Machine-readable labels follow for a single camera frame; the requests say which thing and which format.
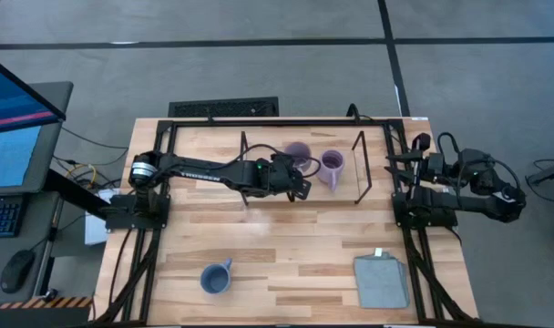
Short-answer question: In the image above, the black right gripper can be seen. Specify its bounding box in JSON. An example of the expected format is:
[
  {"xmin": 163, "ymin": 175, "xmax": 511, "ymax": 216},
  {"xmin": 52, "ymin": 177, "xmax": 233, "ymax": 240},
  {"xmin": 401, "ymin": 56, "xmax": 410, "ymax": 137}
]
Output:
[{"xmin": 384, "ymin": 152, "xmax": 446, "ymax": 183}]

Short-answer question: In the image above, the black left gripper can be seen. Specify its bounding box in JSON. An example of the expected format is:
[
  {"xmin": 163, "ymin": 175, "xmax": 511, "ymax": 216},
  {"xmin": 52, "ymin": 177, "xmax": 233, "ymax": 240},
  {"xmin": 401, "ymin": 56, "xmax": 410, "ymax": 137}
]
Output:
[{"xmin": 270, "ymin": 152, "xmax": 313, "ymax": 193}]

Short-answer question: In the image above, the pink cup with white handle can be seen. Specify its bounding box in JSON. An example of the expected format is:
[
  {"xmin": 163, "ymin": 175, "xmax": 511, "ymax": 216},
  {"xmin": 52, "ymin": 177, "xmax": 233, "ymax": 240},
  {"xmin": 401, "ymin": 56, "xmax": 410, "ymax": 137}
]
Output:
[{"xmin": 283, "ymin": 141, "xmax": 313, "ymax": 174}]

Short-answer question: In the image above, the ribbed purple mug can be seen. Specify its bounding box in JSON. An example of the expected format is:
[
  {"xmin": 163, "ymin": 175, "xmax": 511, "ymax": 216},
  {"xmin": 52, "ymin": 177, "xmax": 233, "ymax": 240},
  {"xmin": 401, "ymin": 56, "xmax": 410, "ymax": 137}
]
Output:
[{"xmin": 316, "ymin": 149, "xmax": 346, "ymax": 192}]

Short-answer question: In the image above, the blue-grey mug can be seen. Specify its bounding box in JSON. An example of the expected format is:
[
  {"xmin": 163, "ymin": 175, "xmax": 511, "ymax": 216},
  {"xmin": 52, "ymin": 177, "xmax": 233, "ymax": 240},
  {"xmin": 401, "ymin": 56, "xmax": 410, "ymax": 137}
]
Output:
[{"xmin": 200, "ymin": 258, "xmax": 233, "ymax": 295}]

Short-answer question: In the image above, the black floor vent grille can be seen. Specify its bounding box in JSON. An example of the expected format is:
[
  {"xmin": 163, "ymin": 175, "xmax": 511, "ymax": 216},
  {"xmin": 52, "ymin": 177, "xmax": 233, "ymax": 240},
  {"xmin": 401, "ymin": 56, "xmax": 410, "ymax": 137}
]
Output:
[{"xmin": 168, "ymin": 96, "xmax": 280, "ymax": 118}]

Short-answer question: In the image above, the folded grey cloth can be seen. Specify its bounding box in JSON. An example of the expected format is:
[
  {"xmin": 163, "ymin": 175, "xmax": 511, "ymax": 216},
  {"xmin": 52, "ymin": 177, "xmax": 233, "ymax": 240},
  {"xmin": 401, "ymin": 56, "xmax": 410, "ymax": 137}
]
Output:
[{"xmin": 353, "ymin": 248, "xmax": 410, "ymax": 310}]

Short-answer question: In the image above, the white box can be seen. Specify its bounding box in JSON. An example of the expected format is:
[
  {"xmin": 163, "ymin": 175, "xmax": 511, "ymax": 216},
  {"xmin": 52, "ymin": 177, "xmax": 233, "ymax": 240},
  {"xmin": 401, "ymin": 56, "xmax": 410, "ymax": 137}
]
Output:
[{"xmin": 84, "ymin": 187, "xmax": 110, "ymax": 246}]

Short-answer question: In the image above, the black desk support bar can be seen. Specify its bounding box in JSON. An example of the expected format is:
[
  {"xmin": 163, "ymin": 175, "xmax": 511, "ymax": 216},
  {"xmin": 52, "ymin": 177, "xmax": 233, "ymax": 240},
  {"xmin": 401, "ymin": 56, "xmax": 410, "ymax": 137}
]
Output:
[{"xmin": 44, "ymin": 168, "xmax": 109, "ymax": 216}]

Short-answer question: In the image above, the grey desk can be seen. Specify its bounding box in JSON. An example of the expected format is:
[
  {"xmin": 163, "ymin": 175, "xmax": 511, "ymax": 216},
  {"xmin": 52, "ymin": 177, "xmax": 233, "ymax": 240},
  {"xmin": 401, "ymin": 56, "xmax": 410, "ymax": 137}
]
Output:
[{"xmin": 0, "ymin": 190, "xmax": 62, "ymax": 315}]

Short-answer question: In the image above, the grey-framed computer monitor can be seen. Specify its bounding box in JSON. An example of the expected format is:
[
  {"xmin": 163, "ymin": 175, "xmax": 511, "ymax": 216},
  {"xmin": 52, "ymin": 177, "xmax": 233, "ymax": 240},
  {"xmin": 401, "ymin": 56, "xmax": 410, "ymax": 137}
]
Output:
[{"xmin": 0, "ymin": 81, "xmax": 75, "ymax": 197}]

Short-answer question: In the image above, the black-framed computer monitor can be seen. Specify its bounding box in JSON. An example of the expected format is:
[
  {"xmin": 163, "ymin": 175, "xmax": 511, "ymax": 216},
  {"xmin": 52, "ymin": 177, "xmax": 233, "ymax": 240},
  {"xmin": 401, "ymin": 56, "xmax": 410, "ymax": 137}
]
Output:
[{"xmin": 0, "ymin": 53, "xmax": 67, "ymax": 137}]

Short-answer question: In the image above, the black keyboard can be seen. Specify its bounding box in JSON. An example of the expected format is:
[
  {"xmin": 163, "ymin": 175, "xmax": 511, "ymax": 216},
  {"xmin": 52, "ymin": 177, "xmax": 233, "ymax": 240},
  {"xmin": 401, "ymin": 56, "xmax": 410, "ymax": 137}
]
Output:
[{"xmin": 0, "ymin": 194, "xmax": 26, "ymax": 240}]

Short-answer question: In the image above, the black computer mouse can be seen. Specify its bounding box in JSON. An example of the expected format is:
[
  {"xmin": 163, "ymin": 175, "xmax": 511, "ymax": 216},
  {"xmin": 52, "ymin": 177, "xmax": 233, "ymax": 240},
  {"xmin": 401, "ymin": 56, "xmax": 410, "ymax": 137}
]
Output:
[{"xmin": 0, "ymin": 249, "xmax": 36, "ymax": 294}]

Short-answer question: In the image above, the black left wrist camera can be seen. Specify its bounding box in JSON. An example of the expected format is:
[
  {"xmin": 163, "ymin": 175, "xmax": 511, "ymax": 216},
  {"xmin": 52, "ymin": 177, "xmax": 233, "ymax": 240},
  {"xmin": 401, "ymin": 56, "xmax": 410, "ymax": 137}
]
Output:
[{"xmin": 285, "ymin": 179, "xmax": 313, "ymax": 202}]

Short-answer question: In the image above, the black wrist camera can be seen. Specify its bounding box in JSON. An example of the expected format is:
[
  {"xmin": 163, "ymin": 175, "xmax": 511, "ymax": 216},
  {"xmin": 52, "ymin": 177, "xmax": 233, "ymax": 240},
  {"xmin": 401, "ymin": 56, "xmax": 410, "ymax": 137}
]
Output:
[
  {"xmin": 285, "ymin": 179, "xmax": 313, "ymax": 202},
  {"xmin": 414, "ymin": 131, "xmax": 433, "ymax": 152}
]

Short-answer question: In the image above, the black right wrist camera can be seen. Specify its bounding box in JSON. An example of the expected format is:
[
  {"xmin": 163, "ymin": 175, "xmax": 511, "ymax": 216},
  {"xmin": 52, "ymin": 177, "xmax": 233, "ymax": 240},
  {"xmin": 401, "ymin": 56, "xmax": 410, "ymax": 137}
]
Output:
[{"xmin": 414, "ymin": 131, "xmax": 433, "ymax": 152}]

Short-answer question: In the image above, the black wire rack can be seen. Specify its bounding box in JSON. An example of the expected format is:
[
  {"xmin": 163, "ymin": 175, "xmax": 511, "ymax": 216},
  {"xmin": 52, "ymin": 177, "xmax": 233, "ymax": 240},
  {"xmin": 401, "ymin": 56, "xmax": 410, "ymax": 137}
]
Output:
[{"xmin": 238, "ymin": 130, "xmax": 373, "ymax": 207}]

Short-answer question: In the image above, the black metal table frame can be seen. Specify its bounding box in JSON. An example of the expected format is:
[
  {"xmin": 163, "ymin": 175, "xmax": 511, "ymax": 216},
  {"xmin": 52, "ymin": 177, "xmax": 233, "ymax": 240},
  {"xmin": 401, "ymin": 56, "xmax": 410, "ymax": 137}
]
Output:
[{"xmin": 92, "ymin": 117, "xmax": 481, "ymax": 327}]

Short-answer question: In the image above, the black cable bundle on floor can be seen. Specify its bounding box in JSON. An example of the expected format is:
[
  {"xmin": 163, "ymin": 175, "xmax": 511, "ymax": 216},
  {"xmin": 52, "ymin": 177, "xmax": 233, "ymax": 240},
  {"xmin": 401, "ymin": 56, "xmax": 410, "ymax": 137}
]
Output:
[{"xmin": 525, "ymin": 158, "xmax": 554, "ymax": 205}]

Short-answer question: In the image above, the yellow cable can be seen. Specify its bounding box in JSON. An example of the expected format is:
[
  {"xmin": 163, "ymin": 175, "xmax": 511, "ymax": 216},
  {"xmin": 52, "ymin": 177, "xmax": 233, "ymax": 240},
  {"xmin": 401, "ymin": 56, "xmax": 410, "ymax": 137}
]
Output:
[{"xmin": 66, "ymin": 162, "xmax": 98, "ymax": 189}]

